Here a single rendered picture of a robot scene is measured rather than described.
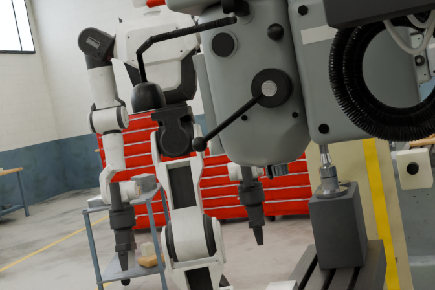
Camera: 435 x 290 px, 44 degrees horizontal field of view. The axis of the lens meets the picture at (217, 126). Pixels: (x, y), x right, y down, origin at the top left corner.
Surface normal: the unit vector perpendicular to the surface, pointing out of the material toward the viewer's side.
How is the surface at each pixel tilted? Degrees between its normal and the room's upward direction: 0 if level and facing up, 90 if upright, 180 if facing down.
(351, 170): 90
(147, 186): 90
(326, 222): 90
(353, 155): 90
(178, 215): 79
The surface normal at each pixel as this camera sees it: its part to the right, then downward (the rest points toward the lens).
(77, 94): -0.35, 0.11
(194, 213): -0.06, -0.13
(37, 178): 0.92, -0.15
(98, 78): -0.07, 0.09
